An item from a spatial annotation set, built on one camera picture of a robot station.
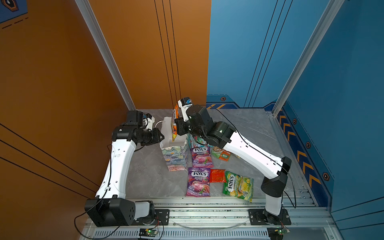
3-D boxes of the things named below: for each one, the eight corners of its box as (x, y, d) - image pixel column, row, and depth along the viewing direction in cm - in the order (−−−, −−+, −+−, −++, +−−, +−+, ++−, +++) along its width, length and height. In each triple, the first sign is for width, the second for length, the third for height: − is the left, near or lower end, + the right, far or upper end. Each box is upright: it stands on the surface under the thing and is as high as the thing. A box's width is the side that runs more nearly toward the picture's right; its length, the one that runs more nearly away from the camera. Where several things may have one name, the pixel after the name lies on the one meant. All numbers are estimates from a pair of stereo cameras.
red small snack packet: (210, 182, 86) (210, 180, 85) (209, 170, 91) (209, 169, 89) (226, 182, 86) (227, 180, 85) (225, 170, 91) (225, 169, 89)
